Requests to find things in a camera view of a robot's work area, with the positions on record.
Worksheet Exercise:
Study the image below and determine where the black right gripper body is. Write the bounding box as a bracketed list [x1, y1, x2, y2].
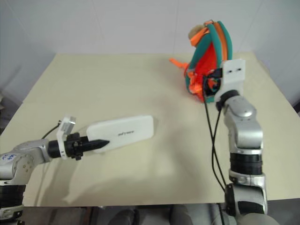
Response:
[210, 68, 224, 96]

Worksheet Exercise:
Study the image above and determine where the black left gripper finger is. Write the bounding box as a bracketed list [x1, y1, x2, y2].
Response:
[90, 139, 111, 151]

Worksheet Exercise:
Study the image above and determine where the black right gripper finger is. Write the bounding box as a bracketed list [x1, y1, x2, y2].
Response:
[202, 76, 213, 98]

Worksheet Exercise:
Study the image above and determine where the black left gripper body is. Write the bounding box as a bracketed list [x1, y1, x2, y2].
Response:
[64, 132, 91, 162]

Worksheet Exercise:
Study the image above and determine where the orange and teal backpack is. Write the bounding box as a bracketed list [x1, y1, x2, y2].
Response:
[169, 20, 234, 104]

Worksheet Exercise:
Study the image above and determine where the white rectangular box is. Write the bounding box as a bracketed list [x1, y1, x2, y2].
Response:
[86, 114, 155, 154]

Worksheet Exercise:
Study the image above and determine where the beige plush pendant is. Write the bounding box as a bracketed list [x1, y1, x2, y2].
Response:
[188, 24, 205, 40]

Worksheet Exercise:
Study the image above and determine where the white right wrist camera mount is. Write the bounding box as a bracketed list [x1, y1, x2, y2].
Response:
[214, 59, 247, 103]

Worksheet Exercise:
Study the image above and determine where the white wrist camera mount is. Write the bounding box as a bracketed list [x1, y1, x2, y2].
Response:
[214, 59, 247, 103]
[56, 114, 77, 160]

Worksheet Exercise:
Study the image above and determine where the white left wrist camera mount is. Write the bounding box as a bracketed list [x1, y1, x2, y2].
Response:
[56, 114, 77, 160]

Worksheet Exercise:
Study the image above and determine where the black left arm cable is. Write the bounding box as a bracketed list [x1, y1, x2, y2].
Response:
[41, 120, 62, 139]

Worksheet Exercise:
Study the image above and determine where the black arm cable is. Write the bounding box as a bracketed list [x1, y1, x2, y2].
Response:
[211, 108, 228, 191]
[204, 96, 226, 188]
[41, 120, 62, 139]

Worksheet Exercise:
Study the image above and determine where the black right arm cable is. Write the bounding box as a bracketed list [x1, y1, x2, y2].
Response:
[211, 108, 228, 191]
[204, 96, 226, 188]

